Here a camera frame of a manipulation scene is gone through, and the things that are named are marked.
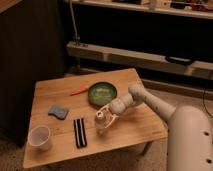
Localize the wooden folding table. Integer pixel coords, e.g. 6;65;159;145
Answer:
23;69;167;168

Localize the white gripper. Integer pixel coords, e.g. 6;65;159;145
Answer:
96;103;118;129

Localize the green plate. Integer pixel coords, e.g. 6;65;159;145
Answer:
88;82;117;107

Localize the white paper cup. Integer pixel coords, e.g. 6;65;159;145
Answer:
28;125;51;151

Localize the upper white shelf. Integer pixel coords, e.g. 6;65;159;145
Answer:
63;0;213;20

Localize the blue sponge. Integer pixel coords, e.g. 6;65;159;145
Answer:
48;105;69;120

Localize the black cable on floor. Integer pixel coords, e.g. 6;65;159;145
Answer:
201;87;213;118

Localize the metal pole stand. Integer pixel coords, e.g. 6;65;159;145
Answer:
68;0;84;74

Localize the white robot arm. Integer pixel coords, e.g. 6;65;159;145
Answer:
94;83;213;171

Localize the black handle on beam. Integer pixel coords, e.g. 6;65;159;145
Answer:
165;56;195;66

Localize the orange carrot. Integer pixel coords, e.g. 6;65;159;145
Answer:
70;86;89;96

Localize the long white shelf beam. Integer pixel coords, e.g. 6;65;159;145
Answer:
66;41;213;80

